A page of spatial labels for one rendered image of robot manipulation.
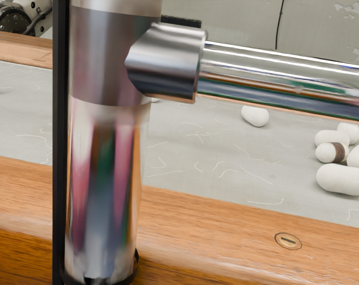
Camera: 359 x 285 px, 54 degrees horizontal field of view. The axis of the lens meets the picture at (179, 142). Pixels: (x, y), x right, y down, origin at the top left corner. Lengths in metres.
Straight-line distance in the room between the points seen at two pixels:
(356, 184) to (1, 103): 0.32
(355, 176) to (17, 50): 0.47
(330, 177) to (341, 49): 2.17
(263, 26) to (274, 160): 2.07
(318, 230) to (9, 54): 0.49
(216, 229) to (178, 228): 0.02
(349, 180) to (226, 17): 2.12
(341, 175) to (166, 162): 0.13
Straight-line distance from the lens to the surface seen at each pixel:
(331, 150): 0.33
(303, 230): 0.18
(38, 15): 0.93
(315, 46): 2.40
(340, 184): 0.28
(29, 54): 0.56
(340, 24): 2.41
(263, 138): 0.36
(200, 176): 0.26
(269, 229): 0.17
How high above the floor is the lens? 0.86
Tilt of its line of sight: 22 degrees down
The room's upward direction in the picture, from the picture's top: 8 degrees clockwise
